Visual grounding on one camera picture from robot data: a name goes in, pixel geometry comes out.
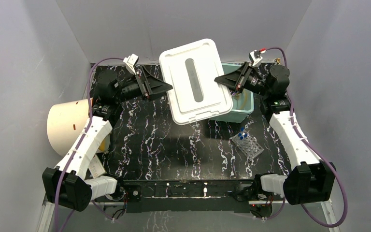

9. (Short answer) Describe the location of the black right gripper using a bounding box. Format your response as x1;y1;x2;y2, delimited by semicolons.
214;61;271;98

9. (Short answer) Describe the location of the white plastic bin lid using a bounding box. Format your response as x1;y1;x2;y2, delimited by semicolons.
159;39;233;125

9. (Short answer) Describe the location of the clear test tube rack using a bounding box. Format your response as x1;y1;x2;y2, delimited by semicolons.
230;130;264;161

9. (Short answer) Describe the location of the tan rubber tubing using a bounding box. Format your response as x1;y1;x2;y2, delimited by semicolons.
233;92;249;110

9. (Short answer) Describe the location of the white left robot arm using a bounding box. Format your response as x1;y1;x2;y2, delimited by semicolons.
42;66;173;212

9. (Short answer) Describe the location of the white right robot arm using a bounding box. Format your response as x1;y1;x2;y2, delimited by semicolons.
214;62;335;205

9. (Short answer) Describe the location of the light teal plastic bin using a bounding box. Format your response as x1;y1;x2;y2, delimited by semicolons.
209;63;255;124

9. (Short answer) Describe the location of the cream cylindrical centrifuge drum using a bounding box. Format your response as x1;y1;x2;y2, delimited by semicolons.
47;99;89;157

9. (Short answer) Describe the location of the small white labelled box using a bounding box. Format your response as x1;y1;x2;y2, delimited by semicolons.
88;156;106;178

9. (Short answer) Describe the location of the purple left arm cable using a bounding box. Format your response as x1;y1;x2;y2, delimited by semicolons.
53;58;125;232

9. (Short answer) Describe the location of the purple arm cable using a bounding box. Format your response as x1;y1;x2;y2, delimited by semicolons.
53;58;125;232
262;47;348;228

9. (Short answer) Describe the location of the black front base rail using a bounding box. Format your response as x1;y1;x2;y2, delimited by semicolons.
118;179;274;216

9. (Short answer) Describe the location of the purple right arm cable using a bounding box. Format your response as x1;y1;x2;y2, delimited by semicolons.
262;47;348;228

